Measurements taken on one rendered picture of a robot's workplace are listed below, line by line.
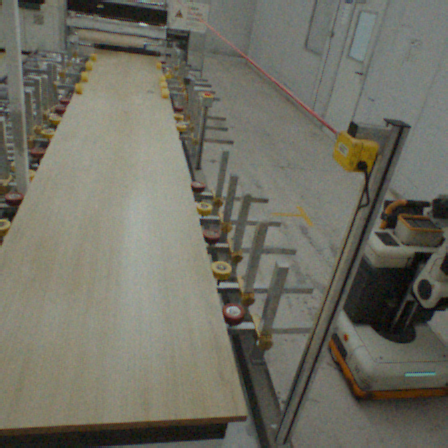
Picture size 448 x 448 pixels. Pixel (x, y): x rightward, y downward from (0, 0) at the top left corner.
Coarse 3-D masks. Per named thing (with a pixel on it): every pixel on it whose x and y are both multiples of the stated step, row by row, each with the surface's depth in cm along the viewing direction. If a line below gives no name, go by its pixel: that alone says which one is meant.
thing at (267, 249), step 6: (210, 246) 191; (216, 246) 192; (222, 246) 193; (228, 246) 194; (246, 246) 196; (264, 246) 199; (270, 246) 199; (276, 246) 200; (282, 246) 201; (288, 246) 202; (294, 246) 203; (222, 252) 194; (228, 252) 194; (246, 252) 196; (264, 252) 198; (270, 252) 199; (276, 252) 199; (282, 252) 200; (288, 252) 201; (294, 252) 201
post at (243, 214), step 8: (248, 192) 177; (248, 200) 177; (240, 208) 180; (248, 208) 179; (240, 216) 181; (240, 224) 183; (240, 232) 185; (240, 240) 187; (240, 248) 189; (232, 264) 193; (232, 272) 195
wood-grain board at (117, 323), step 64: (128, 64) 481; (64, 128) 275; (128, 128) 294; (64, 192) 202; (128, 192) 212; (0, 256) 153; (64, 256) 159; (128, 256) 166; (192, 256) 173; (0, 320) 128; (64, 320) 132; (128, 320) 136; (192, 320) 141; (0, 384) 109; (64, 384) 112; (128, 384) 115; (192, 384) 119
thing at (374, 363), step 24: (336, 336) 252; (360, 336) 240; (384, 336) 244; (408, 336) 247; (432, 336) 249; (360, 360) 227; (384, 360) 226; (408, 360) 229; (432, 360) 232; (360, 384) 226; (384, 384) 224; (408, 384) 228; (432, 384) 232
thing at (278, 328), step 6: (246, 324) 152; (252, 324) 153; (276, 324) 155; (282, 324) 155; (288, 324) 156; (294, 324) 156; (300, 324) 157; (306, 324) 157; (336, 324) 160; (228, 330) 149; (234, 330) 150; (240, 330) 151; (246, 330) 151; (252, 330) 152; (276, 330) 154; (282, 330) 154; (288, 330) 155; (294, 330) 155; (300, 330) 156; (306, 330) 157; (336, 330) 159
